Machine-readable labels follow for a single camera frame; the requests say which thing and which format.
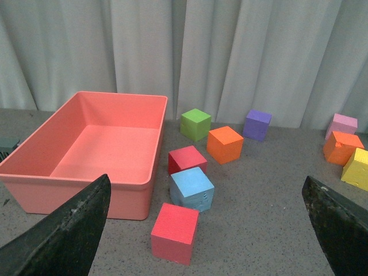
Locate pink plastic bin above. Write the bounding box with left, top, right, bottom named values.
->
left=1, top=91, right=167, bottom=220

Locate white curtain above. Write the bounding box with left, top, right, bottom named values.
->
left=1, top=1, right=367, bottom=132

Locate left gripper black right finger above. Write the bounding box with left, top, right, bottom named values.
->
left=302, top=176, right=367, bottom=275

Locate red foam block near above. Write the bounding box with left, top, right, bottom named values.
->
left=151, top=203, right=200, bottom=266

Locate purple foam block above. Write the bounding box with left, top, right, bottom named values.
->
left=242, top=109, right=272, bottom=141

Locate yellow foam block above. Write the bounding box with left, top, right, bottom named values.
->
left=341, top=148, right=368, bottom=191

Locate pink foam block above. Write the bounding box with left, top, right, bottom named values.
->
left=325, top=113, right=358, bottom=140

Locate orange foam block centre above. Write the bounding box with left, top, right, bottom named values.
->
left=206, top=126, right=244, bottom=164

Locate dark red foam block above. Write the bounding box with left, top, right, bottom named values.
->
left=168, top=145, right=208, bottom=175

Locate grey-green device at edge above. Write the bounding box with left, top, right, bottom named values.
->
left=0, top=137, right=20, bottom=162

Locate chipped orange foam block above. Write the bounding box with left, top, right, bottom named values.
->
left=323, top=131, right=365, bottom=166

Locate worn light blue foam block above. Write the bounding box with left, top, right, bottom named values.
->
left=170, top=167, right=214, bottom=212

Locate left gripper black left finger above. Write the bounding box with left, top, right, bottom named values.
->
left=1, top=174, right=111, bottom=275

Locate green foam block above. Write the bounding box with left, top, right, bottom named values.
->
left=179, top=109, right=212, bottom=141

